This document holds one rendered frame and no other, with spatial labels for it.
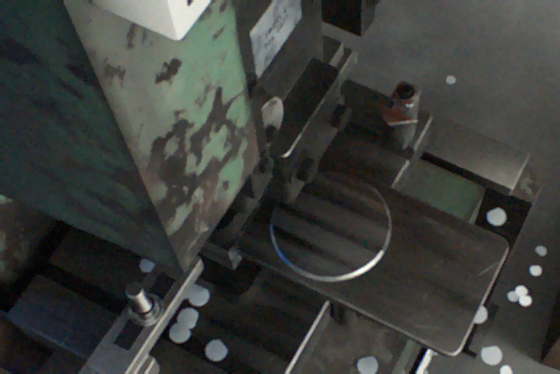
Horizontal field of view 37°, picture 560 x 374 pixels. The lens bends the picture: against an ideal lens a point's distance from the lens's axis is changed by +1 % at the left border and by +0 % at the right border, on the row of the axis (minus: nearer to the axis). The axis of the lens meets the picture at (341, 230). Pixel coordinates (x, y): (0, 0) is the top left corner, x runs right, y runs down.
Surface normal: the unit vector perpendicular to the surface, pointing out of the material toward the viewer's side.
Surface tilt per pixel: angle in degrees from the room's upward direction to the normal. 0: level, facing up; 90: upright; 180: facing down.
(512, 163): 0
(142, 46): 90
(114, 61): 90
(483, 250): 0
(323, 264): 0
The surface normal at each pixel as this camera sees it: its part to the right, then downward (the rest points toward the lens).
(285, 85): 0.88, 0.42
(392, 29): 0.00, -0.44
